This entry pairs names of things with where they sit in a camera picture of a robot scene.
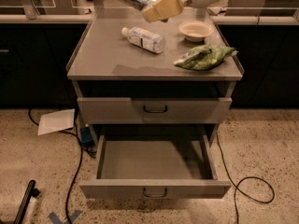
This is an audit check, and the clear plastic water bottle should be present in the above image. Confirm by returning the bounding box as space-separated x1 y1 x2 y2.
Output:
121 27 166 54

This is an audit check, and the black cable right floor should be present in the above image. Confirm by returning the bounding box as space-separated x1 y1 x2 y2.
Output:
216 133 276 224

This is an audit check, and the grey metal drawer cabinet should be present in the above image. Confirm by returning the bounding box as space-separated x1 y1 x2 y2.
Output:
67 8 243 138

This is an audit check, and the black cable left floor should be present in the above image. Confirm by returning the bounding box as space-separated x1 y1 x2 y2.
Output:
28 107 97 224

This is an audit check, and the open lower grey drawer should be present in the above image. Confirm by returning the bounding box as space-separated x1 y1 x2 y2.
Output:
79 134 231 199

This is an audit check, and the black cable floor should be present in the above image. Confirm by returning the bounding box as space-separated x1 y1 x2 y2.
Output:
216 133 276 224
28 107 97 224

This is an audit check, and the closed upper grey drawer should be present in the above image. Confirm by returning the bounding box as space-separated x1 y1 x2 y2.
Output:
78 97 232 124

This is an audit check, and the green chip bag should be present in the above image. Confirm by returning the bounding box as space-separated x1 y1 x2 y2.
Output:
174 45 236 71

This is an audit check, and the blue power adapter box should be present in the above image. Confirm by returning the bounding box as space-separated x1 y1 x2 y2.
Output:
80 127 94 147

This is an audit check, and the black upper drawer handle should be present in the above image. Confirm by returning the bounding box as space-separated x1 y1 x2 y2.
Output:
143 105 168 114

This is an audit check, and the metal lower drawer handle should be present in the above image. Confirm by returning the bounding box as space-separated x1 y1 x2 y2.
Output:
142 188 168 199

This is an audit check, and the white paper bowl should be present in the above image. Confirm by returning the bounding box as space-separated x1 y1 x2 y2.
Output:
178 21 214 42

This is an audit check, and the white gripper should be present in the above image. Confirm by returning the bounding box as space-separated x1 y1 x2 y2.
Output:
142 0 219 22

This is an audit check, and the white paper sheet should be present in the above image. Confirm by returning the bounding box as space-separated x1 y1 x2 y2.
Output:
37 109 75 135

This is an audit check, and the black bar object on floor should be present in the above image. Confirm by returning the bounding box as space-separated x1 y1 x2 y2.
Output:
13 180 40 224

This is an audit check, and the blue tape cross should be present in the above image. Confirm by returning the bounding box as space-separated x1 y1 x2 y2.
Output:
48 209 83 224

